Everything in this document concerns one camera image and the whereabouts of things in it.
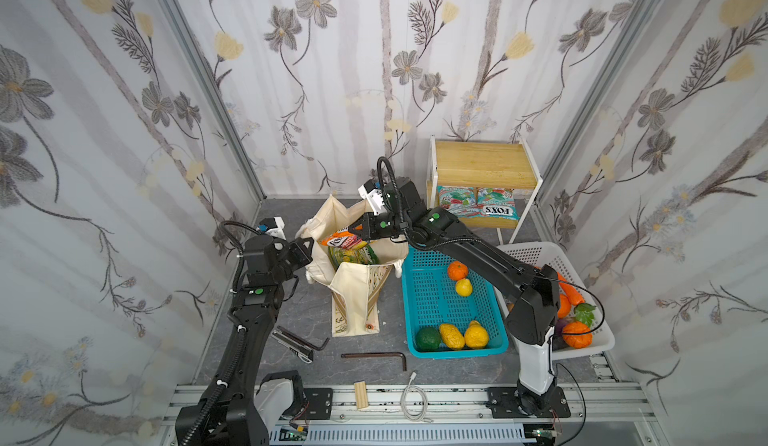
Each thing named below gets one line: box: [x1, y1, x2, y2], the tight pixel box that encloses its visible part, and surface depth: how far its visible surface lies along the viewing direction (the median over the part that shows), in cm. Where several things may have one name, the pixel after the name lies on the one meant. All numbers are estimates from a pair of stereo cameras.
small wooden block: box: [354, 381, 369, 411], surface depth 76 cm
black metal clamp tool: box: [271, 325, 330, 364], surface depth 85 cm
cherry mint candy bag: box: [437, 186, 481, 218], surface depth 97 cm
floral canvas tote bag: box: [295, 194, 410, 337], surface depth 80 cm
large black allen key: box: [341, 352, 407, 371], surface depth 84 cm
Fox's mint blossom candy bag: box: [476, 187, 520, 220], surface depth 97 cm
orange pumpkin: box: [562, 321, 593, 349], surface depth 78 cm
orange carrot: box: [556, 272, 585, 306], surface depth 87 cm
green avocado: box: [415, 326, 441, 352], surface depth 82 cm
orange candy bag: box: [321, 228, 363, 249], surface depth 82 cm
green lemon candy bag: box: [328, 242, 380, 271], surface depth 95 cm
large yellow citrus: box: [464, 320, 489, 349], surface depth 82 cm
